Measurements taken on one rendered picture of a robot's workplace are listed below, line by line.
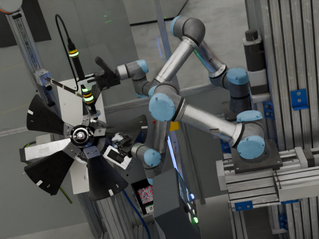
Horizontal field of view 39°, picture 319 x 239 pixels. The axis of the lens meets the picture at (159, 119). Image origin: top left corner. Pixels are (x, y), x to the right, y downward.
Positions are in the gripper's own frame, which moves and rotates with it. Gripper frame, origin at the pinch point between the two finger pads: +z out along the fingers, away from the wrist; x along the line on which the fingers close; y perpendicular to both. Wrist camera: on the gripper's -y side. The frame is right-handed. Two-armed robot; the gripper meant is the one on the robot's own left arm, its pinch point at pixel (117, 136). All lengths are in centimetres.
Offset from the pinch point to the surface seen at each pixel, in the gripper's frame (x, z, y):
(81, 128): -8.1, 14.6, 11.3
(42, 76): -24, 69, 1
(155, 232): 112, 40, -12
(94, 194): 17.6, -3.9, 26.8
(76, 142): -3.6, 13.4, 17.4
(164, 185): -8, -62, 16
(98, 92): -19.6, 16.9, -6.8
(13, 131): 17, 114, 25
